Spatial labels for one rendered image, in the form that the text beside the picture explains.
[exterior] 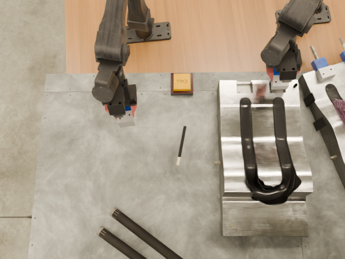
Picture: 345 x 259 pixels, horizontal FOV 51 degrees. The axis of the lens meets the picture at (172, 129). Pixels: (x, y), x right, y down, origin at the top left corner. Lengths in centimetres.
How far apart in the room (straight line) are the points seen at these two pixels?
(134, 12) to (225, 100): 41
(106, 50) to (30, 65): 149
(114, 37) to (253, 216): 67
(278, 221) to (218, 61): 59
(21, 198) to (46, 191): 91
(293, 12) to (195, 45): 48
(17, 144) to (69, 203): 106
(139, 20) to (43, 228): 75
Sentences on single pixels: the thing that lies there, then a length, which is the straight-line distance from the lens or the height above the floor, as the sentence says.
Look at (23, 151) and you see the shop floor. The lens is 225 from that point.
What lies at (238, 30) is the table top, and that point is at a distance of 142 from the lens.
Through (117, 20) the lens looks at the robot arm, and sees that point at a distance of 96.
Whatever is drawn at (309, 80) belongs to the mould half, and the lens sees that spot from 133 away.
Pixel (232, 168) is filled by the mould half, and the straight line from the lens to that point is 111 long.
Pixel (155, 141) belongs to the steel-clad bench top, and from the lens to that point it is 125.
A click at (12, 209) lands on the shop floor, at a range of 223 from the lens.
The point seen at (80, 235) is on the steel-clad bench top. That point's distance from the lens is 126.
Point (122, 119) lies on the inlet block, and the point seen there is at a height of 95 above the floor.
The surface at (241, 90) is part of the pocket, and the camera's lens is 125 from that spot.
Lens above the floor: 201
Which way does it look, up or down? 75 degrees down
